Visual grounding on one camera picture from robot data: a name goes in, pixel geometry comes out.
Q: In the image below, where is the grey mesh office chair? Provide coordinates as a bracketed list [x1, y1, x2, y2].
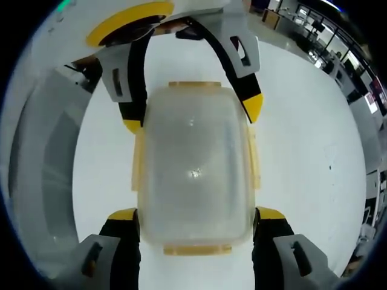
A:
[8, 66, 105, 272]

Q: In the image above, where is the wooden cabinet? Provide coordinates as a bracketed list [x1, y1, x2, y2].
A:
[261, 8, 284, 31]

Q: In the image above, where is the clear plastic buckle container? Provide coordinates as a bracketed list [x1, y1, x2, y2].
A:
[131, 80, 262, 257]

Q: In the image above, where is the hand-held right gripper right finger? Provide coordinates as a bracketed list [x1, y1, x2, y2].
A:
[252, 206, 342, 290]

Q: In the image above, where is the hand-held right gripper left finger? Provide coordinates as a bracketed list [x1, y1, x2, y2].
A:
[72, 207, 143, 290]

